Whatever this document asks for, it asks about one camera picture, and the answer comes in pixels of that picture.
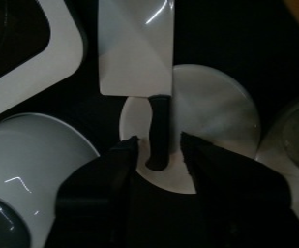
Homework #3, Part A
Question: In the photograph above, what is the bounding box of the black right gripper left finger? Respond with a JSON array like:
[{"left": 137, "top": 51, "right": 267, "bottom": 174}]
[{"left": 43, "top": 135, "right": 142, "bottom": 248}]

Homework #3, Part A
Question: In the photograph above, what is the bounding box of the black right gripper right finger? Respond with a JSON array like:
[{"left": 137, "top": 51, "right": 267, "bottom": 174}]
[{"left": 181, "top": 131, "right": 299, "bottom": 248}]

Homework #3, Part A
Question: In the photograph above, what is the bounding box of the white mug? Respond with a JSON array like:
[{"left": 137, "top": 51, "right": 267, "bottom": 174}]
[{"left": 0, "top": 111, "right": 102, "bottom": 248}]

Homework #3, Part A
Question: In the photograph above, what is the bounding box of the grey metal pot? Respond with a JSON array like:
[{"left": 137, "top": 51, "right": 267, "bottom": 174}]
[{"left": 254, "top": 92, "right": 299, "bottom": 240}]

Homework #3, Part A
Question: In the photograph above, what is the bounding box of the white round plate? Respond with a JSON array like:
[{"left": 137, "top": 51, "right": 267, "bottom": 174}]
[{"left": 118, "top": 63, "right": 263, "bottom": 195}]

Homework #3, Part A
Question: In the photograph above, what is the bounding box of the toy cleaver black handle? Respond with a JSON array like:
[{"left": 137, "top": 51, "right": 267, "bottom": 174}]
[{"left": 97, "top": 0, "right": 177, "bottom": 172}]

